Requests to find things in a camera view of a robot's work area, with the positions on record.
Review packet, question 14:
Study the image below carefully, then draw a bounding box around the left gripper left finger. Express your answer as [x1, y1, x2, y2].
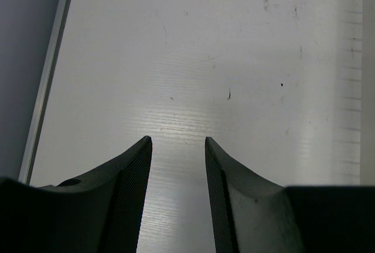
[1, 136, 152, 252]

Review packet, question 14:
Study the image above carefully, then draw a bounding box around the aluminium table edge rail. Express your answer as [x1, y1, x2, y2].
[18, 0, 71, 185]

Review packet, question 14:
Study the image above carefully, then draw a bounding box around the steel two-tier dish rack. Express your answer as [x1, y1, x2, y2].
[360, 0, 374, 186]

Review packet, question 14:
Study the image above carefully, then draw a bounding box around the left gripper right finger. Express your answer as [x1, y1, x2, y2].
[205, 137, 374, 252]

